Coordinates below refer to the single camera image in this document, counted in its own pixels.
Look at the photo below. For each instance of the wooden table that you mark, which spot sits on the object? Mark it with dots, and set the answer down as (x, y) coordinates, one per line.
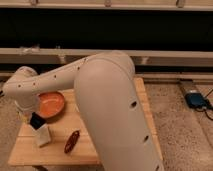
(26, 153)

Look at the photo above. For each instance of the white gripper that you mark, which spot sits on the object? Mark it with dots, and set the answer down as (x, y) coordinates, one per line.
(26, 109)

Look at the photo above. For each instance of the white sponge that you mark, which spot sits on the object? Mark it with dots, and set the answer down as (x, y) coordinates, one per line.
(42, 136)

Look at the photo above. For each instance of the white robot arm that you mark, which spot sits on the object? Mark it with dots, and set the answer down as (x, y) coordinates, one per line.
(106, 97)

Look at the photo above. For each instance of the blue device on floor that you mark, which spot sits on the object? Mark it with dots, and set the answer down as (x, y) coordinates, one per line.
(195, 100)

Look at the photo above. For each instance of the long wooden beam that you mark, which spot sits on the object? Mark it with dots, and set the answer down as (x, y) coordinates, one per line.
(140, 57)

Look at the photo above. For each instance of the dark red oblong object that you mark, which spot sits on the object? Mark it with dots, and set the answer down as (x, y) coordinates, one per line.
(71, 142)

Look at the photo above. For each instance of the orange bowl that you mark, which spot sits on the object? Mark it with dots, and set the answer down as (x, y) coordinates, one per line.
(51, 104)

